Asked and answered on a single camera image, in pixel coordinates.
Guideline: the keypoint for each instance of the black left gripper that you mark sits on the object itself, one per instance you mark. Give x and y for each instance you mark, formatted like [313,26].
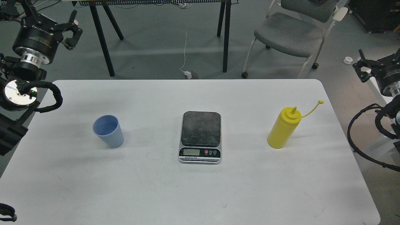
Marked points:
[41,34]

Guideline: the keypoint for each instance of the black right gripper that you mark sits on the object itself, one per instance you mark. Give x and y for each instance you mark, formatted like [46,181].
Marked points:
[389,75]

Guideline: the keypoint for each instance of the yellow squeeze bottle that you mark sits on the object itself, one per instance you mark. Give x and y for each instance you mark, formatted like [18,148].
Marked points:
[287,121]

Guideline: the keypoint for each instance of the blue plastic cup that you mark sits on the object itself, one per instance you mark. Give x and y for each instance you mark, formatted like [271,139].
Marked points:
[108,129]

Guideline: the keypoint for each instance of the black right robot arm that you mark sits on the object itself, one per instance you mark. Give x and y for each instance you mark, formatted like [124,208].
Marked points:
[387,117]

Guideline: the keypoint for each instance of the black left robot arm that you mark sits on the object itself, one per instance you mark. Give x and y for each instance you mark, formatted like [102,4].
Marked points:
[23,85]

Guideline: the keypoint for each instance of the digital kitchen scale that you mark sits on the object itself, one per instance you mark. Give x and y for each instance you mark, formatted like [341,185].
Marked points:
[201,138]

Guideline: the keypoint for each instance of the white plastic spool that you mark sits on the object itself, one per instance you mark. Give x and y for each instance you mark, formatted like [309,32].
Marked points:
[348,60]

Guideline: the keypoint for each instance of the black-legged background table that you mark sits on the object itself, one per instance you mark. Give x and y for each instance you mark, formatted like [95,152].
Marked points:
[223,21]

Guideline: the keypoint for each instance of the black cabinet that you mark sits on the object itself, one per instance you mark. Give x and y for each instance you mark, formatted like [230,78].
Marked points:
[376,16]

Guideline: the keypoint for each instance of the grey office chair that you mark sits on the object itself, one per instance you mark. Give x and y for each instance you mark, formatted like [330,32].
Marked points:
[296,37]

